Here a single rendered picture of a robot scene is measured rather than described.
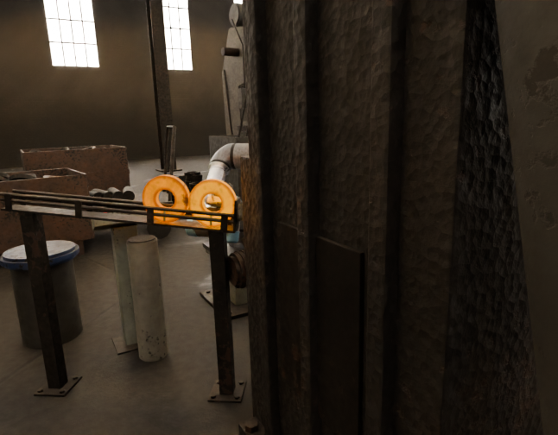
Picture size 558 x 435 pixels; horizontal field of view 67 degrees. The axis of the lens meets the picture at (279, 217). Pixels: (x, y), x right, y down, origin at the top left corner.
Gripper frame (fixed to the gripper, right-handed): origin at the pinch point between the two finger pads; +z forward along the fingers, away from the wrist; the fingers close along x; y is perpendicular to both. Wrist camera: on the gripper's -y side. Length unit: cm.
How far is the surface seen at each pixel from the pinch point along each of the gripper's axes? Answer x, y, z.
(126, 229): -46, -7, -35
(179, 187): -10.4, 3.6, 3.8
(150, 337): -35, -52, -35
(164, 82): -283, 339, -683
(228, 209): 5.5, -3.4, 1.6
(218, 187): 2.8, 3.4, 3.8
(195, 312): -30, -48, -83
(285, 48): 28, 25, 52
